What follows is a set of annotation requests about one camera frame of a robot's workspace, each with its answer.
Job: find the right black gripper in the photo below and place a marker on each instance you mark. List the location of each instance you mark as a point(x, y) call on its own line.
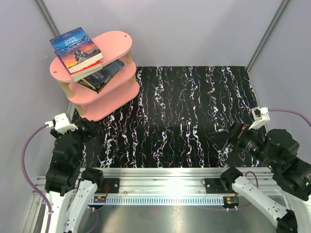
point(235, 134)

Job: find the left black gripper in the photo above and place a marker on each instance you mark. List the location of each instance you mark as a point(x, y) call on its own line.
point(91, 131)

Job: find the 169-Storey Treehouse black book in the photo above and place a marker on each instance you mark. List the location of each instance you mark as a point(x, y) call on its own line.
point(92, 87)

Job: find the Nineteen Eighty-Four blue book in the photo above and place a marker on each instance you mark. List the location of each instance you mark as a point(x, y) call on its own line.
point(103, 76)

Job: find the purple paperback book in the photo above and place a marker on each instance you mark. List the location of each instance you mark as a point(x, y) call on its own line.
point(81, 76)

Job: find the Jane Eyre blue book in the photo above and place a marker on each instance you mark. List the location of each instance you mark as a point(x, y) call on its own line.
point(72, 40)

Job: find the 13-Storey Treehouse red book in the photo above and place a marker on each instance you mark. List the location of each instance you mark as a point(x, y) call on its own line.
point(85, 68)

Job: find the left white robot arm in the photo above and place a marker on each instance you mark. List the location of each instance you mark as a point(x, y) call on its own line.
point(68, 189)

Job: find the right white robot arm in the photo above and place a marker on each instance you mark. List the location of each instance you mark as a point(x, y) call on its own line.
point(277, 152)

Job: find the black marble table mat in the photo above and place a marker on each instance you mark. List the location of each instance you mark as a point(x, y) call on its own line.
point(179, 118)

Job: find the pink three-tier shelf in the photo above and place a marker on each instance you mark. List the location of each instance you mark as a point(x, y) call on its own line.
point(121, 89)

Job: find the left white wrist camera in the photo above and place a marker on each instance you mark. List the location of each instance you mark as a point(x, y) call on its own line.
point(61, 123)

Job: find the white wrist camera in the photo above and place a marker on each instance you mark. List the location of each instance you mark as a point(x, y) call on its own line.
point(261, 117)
point(61, 123)

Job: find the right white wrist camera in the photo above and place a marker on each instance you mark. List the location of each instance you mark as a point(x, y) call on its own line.
point(261, 117)

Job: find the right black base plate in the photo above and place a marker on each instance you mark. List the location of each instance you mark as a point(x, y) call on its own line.
point(218, 185)

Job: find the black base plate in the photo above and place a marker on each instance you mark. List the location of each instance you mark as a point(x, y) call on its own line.
point(113, 185)
point(218, 185)

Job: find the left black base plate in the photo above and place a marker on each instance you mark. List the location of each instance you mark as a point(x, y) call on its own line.
point(113, 185)

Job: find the aluminium rail frame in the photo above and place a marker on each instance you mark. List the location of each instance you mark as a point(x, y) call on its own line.
point(179, 182)

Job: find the slotted white cable duct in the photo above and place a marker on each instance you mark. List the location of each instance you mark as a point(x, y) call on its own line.
point(158, 200)

